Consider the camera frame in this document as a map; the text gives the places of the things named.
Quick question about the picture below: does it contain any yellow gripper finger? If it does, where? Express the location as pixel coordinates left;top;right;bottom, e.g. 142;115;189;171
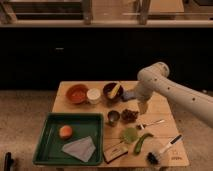
138;102;148;114

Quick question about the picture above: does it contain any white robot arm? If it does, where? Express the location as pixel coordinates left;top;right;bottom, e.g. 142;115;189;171
134;62;213;128

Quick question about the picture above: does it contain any metal cup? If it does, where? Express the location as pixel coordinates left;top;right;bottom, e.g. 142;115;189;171
107;110;120;126

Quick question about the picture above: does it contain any white small cup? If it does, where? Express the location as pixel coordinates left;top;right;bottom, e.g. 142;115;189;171
87;88;101;104

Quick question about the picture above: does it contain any blue sponge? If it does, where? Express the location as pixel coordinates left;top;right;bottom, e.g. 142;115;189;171
122;90;136;102

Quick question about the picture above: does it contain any metal fork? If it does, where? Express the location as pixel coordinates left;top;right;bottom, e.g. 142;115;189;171
136;120;165;130

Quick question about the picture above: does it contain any green round lid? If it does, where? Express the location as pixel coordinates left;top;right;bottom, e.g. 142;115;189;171
121;127;138;144

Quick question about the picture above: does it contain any dark brown bowl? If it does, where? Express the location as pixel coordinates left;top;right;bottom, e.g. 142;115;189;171
103;82;124;102

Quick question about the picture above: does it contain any wooden table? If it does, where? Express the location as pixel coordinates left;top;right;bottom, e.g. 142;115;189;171
33;80;190;169

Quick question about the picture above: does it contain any green cucumber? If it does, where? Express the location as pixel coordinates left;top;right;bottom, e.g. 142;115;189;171
134;133;153;155

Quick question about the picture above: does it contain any black white dish brush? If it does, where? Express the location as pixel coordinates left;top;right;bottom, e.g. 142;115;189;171
147;135;182;165

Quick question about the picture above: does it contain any black wooden eraser block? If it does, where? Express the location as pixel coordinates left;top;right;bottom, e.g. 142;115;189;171
103;144;128;163

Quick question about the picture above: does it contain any orange bowl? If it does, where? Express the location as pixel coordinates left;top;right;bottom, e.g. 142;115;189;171
66;84;88;104

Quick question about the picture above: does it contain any grey folded cloth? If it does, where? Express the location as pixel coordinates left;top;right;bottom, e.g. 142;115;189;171
62;136;96;162

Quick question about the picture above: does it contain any orange fruit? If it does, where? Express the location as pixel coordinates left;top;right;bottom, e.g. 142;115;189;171
59;125;73;139

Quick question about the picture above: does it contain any green plastic tray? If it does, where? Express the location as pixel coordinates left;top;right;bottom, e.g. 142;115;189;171
33;113;104;166

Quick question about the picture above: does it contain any black object at floor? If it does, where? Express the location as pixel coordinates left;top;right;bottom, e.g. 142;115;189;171
4;152;14;171

